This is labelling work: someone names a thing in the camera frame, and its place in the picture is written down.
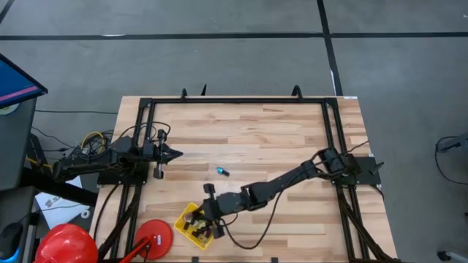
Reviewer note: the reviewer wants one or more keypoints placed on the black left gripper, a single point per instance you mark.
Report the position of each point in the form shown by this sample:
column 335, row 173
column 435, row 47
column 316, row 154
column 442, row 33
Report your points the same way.
column 151, row 152

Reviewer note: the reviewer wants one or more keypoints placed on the red hard hat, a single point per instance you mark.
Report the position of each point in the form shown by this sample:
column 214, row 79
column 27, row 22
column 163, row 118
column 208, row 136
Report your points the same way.
column 66, row 244

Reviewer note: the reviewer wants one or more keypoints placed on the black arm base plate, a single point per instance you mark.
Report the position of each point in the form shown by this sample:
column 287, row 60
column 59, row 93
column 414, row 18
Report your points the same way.
column 365, row 173
column 122, row 177

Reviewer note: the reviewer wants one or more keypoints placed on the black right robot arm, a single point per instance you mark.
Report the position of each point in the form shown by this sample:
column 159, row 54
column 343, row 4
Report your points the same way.
column 270, row 188

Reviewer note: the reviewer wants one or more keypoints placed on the red round stand base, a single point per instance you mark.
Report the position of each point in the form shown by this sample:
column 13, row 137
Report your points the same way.
column 161, row 233

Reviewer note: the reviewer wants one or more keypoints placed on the blue screen monitor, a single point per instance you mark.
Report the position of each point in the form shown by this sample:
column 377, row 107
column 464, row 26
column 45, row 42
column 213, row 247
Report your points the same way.
column 14, row 84

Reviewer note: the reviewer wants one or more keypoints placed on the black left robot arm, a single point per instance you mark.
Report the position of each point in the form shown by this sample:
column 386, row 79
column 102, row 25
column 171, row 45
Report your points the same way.
column 91, row 164

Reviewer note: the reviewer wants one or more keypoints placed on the black computer mouse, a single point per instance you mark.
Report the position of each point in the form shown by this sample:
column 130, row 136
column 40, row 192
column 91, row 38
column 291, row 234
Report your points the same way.
column 10, row 237

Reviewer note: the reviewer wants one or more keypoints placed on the teal nail polish bottle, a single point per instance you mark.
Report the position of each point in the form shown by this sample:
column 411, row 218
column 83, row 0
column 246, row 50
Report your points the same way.
column 220, row 170

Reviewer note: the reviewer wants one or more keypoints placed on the yellow plastic basket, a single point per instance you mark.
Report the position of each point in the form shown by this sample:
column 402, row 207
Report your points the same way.
column 188, row 212

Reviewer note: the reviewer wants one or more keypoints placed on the black table frame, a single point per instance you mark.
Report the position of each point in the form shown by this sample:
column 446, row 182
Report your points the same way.
column 237, row 100

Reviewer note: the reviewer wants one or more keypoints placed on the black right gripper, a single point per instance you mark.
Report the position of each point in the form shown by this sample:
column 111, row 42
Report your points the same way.
column 217, row 207

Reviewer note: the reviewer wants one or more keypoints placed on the white paper sheet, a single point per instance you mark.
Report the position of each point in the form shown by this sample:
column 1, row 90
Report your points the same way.
column 55, row 213

